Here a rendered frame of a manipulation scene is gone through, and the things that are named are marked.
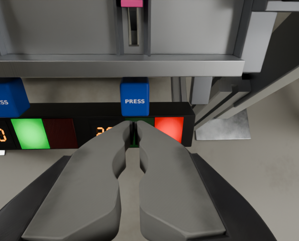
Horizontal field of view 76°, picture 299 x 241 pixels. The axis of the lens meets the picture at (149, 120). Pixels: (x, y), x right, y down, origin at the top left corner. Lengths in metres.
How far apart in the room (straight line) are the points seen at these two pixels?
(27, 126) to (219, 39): 0.19
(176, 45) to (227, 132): 0.80
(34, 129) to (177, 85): 0.45
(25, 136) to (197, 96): 0.18
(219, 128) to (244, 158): 0.17
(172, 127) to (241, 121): 0.79
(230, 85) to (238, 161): 0.72
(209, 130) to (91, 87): 0.58
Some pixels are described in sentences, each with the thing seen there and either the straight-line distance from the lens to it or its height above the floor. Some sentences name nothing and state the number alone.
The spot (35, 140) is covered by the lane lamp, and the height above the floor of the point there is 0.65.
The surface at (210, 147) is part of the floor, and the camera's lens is 0.91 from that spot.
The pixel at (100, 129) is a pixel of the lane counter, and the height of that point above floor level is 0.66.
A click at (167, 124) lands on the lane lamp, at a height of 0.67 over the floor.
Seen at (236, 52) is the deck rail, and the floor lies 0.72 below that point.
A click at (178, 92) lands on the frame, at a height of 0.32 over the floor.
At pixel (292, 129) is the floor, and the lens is 1.11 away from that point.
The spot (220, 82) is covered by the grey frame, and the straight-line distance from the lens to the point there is 0.26.
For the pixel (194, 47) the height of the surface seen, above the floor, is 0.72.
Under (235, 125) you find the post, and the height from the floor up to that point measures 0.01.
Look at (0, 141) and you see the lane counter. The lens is 0.25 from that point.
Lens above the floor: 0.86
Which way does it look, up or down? 76 degrees down
